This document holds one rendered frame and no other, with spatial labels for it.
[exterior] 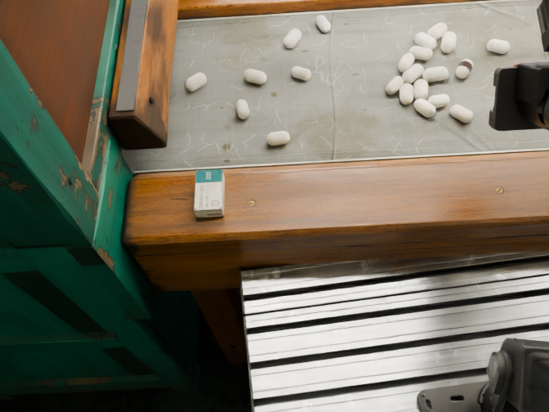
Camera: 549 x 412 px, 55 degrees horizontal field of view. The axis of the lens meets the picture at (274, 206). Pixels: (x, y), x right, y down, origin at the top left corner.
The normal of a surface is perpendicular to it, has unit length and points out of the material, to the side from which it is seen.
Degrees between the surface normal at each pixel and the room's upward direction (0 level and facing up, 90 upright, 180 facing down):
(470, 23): 0
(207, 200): 0
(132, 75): 0
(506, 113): 49
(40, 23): 90
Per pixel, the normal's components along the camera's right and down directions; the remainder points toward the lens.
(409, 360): -0.05, -0.49
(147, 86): 0.90, -0.24
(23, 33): 1.00, -0.06
